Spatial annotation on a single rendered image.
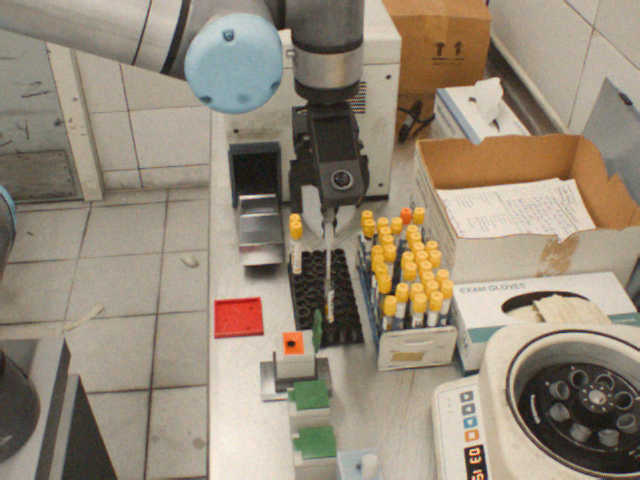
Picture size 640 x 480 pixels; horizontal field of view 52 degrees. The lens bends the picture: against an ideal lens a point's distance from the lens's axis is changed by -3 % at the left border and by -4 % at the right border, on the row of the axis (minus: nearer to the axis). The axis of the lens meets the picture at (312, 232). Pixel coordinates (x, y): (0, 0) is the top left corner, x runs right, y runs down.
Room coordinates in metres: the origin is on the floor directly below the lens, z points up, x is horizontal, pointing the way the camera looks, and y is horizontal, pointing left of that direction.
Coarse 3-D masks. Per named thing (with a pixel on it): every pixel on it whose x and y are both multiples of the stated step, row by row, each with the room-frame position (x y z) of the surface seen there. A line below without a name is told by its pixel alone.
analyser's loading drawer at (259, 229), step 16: (240, 176) 0.96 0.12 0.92; (256, 176) 0.96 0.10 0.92; (272, 176) 0.96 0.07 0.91; (240, 192) 0.91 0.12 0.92; (256, 192) 0.91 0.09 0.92; (272, 192) 0.91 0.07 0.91; (240, 208) 0.86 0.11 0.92; (256, 208) 0.86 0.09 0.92; (272, 208) 0.86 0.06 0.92; (240, 224) 0.82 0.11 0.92; (256, 224) 0.81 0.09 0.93; (272, 224) 0.81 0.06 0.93; (240, 240) 0.79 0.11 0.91; (256, 240) 0.79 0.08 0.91; (272, 240) 0.76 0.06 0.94; (240, 256) 0.75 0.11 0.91; (256, 256) 0.76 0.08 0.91; (272, 256) 0.76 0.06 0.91
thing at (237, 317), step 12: (216, 300) 0.69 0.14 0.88; (228, 300) 0.69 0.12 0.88; (240, 300) 0.69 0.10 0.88; (252, 300) 0.70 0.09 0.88; (216, 312) 0.67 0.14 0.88; (228, 312) 0.67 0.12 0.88; (240, 312) 0.67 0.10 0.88; (252, 312) 0.67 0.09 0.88; (216, 324) 0.65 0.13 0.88; (228, 324) 0.65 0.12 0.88; (240, 324) 0.65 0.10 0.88; (252, 324) 0.65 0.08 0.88; (216, 336) 0.63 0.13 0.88; (228, 336) 0.63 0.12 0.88
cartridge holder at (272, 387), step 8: (320, 360) 0.58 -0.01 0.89; (264, 368) 0.56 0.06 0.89; (272, 368) 0.56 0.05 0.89; (320, 368) 0.56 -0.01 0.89; (328, 368) 0.56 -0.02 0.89; (264, 376) 0.55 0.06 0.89; (272, 376) 0.55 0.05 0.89; (304, 376) 0.53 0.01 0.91; (312, 376) 0.53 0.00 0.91; (320, 376) 0.55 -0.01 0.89; (328, 376) 0.55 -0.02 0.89; (264, 384) 0.54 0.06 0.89; (272, 384) 0.54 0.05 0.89; (280, 384) 0.53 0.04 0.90; (288, 384) 0.53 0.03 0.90; (328, 384) 0.54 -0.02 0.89; (264, 392) 0.52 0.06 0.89; (272, 392) 0.52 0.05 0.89; (280, 392) 0.52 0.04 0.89; (328, 392) 0.53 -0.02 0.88
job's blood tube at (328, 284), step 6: (324, 276) 0.64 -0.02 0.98; (330, 276) 0.65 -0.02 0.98; (324, 282) 0.64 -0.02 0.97; (330, 282) 0.63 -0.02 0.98; (324, 288) 0.64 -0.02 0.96; (330, 288) 0.63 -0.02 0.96; (324, 294) 0.64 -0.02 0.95; (330, 294) 0.63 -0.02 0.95; (324, 300) 0.64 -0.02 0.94; (330, 300) 0.63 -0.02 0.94; (324, 306) 0.64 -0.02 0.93; (330, 306) 0.63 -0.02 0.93; (324, 312) 0.64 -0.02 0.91; (330, 312) 0.63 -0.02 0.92; (324, 318) 0.64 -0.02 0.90; (330, 318) 0.64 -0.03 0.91
